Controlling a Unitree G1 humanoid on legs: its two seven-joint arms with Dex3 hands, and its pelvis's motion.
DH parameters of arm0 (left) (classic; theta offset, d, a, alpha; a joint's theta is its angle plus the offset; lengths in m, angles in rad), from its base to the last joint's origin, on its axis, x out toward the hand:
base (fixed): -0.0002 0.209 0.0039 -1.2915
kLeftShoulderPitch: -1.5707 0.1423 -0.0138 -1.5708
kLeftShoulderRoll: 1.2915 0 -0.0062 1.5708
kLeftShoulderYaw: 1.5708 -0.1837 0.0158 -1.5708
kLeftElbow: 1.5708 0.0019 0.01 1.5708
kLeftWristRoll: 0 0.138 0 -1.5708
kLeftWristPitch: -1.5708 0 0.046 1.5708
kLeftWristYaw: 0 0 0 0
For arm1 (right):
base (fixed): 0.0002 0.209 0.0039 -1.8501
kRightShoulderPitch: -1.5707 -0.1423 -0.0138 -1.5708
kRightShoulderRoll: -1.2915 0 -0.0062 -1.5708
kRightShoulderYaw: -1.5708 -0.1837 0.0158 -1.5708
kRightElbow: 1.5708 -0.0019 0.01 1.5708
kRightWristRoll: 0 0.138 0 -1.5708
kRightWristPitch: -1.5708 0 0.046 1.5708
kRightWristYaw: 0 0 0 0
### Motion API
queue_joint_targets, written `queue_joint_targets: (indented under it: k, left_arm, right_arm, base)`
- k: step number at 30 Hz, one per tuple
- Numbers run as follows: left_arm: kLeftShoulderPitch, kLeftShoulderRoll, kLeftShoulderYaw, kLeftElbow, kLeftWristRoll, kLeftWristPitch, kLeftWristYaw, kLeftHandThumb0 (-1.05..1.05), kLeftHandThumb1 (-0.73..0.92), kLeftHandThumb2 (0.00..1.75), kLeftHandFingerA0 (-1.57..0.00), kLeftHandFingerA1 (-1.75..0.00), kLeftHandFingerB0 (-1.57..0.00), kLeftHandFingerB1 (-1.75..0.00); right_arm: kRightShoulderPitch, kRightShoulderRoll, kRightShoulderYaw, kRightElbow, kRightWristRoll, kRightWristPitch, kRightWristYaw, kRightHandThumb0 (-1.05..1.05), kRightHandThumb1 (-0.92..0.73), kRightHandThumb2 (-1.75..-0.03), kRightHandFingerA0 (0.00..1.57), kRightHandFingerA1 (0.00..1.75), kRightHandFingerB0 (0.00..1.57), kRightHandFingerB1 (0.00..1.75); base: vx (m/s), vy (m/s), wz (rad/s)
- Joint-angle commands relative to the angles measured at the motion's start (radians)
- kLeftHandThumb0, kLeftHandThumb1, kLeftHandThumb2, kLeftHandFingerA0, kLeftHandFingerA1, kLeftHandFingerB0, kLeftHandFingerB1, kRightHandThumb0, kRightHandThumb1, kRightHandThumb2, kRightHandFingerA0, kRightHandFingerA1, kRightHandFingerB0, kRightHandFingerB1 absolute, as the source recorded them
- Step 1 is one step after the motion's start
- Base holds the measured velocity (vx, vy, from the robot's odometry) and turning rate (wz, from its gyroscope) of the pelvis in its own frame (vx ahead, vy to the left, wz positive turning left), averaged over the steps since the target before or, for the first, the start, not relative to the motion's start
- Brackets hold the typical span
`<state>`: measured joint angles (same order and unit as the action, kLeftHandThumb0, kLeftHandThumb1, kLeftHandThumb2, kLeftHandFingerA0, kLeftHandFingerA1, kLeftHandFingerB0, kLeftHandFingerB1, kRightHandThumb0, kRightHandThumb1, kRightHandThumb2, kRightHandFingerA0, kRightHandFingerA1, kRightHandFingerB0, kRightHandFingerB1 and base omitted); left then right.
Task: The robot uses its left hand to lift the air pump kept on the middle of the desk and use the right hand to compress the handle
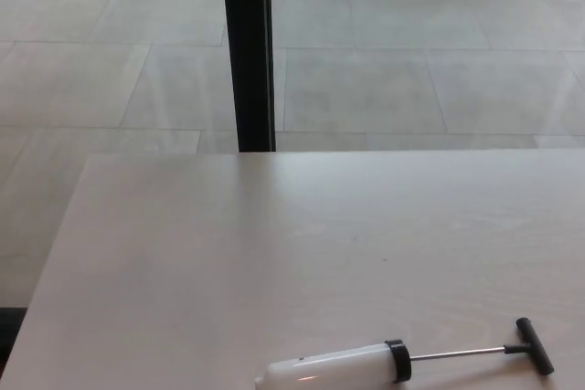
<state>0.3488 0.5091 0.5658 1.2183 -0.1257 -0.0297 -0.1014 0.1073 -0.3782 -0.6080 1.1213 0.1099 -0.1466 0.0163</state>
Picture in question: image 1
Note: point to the black vertical frame post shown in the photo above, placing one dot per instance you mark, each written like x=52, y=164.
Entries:
x=249, y=52

